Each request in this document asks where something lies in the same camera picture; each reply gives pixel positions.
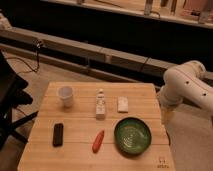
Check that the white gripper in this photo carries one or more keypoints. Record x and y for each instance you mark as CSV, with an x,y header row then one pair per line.
x,y
168,98

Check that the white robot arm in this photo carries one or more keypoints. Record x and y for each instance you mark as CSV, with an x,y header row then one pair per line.
x,y
184,81

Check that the green ceramic bowl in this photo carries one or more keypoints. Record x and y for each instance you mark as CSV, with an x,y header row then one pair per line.
x,y
132,136

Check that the white rectangular block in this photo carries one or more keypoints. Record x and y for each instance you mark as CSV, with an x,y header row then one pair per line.
x,y
122,104

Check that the orange carrot toy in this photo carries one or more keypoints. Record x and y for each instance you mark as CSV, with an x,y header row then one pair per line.
x,y
98,141

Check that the black rectangular remote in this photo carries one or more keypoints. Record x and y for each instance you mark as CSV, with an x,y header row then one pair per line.
x,y
58,135

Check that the black chair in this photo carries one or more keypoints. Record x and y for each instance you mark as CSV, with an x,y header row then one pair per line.
x,y
12,95

